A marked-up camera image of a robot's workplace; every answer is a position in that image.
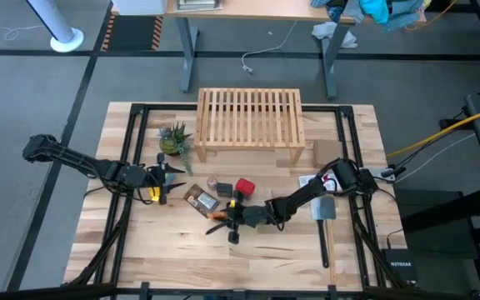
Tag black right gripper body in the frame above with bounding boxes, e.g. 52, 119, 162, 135
225, 199, 271, 246

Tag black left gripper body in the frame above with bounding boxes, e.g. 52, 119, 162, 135
142, 152, 171, 206

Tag green black pepper tin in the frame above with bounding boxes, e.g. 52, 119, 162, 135
216, 182, 234, 198

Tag red-lid paprika tin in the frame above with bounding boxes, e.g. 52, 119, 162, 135
233, 177, 257, 201

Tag brown spice pouch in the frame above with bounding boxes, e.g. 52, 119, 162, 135
182, 183, 221, 219

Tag slatted wooden shelf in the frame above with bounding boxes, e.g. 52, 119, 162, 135
193, 86, 307, 164

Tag potted green succulent plant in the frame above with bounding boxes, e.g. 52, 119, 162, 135
157, 120, 195, 177

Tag white ice cube tray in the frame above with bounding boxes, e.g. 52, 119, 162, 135
297, 172, 343, 193

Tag small cardboard box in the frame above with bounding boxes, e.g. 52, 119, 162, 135
312, 139, 343, 169

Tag black hazard striped mat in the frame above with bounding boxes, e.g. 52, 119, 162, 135
100, 14, 164, 53

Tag black Netgear router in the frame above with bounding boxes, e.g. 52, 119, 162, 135
383, 248, 418, 288

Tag stack of books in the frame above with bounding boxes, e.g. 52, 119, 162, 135
176, 0, 224, 13

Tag wooden desk grey legs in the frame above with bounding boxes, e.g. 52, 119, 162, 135
110, 0, 427, 101

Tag white crumpled cloth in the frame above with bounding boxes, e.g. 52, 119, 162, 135
311, 21, 358, 49

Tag pile of blue clothes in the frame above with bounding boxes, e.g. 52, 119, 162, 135
309, 0, 428, 33

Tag black aluminium table frame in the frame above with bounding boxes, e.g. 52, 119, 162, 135
62, 102, 408, 300

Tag grey spatula black handle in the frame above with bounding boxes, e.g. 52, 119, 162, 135
309, 194, 337, 269

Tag white floor cable with plug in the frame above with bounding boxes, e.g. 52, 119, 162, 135
241, 20, 298, 76

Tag thin white floor cable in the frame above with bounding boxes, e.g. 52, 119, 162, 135
0, 23, 45, 42

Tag thick yellow cable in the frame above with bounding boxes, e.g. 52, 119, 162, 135
387, 102, 480, 159

